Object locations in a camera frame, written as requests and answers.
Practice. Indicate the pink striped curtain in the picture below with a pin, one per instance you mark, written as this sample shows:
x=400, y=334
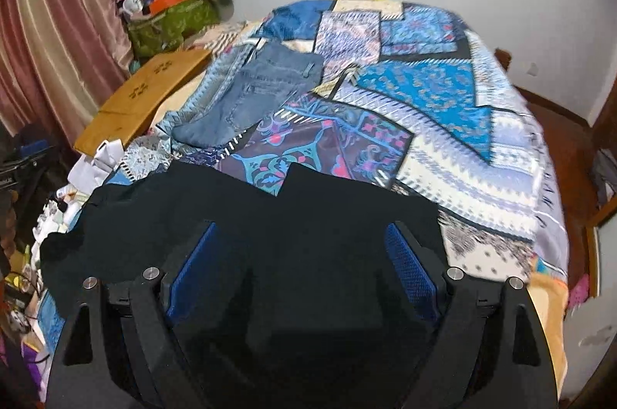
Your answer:
x=58, y=4

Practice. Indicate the blue jeans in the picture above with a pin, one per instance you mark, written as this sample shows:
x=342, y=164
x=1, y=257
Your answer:
x=250, y=100

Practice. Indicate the wooden lap table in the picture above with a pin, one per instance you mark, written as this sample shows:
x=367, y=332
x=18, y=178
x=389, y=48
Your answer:
x=144, y=90

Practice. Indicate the wooden bed frame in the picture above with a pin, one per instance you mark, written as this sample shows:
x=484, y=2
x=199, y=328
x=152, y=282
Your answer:
x=503, y=58

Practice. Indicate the white paper sheets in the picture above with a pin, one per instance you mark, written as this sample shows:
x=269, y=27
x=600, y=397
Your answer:
x=99, y=163

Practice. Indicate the striped beige blanket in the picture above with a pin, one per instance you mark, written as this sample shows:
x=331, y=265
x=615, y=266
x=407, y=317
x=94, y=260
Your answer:
x=226, y=33

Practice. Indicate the white wall socket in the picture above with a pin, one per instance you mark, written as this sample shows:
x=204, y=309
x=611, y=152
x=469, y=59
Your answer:
x=532, y=69

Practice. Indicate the blue patchwork blanket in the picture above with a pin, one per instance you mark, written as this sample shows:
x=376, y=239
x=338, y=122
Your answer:
x=434, y=115

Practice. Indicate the orange box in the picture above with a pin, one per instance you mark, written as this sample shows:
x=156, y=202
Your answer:
x=168, y=1

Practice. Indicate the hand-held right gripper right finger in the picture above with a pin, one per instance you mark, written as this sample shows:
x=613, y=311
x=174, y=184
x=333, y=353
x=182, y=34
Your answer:
x=412, y=274

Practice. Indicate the pink slipper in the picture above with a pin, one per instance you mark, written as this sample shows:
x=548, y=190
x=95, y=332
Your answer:
x=578, y=291

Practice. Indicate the green fabric bag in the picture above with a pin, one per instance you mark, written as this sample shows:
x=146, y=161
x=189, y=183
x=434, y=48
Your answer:
x=164, y=28

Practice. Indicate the black pants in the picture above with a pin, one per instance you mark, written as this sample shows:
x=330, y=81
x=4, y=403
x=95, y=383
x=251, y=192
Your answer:
x=313, y=221

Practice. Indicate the black bag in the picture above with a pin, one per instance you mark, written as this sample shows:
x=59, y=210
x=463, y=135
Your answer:
x=33, y=177

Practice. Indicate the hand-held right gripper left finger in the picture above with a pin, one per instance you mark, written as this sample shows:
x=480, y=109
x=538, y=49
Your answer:
x=189, y=264

